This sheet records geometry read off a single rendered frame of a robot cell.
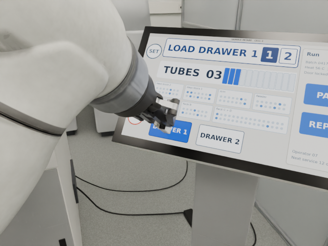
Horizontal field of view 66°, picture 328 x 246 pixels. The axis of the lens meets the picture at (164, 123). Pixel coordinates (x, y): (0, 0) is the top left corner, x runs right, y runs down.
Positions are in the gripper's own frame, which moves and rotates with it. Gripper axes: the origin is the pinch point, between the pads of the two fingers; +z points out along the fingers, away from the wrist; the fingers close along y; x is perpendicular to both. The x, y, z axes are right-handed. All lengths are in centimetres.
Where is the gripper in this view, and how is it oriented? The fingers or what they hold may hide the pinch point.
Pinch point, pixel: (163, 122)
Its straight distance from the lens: 52.1
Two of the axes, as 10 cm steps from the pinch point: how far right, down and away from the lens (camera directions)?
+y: -9.3, -1.7, 3.4
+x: -2.4, 9.5, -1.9
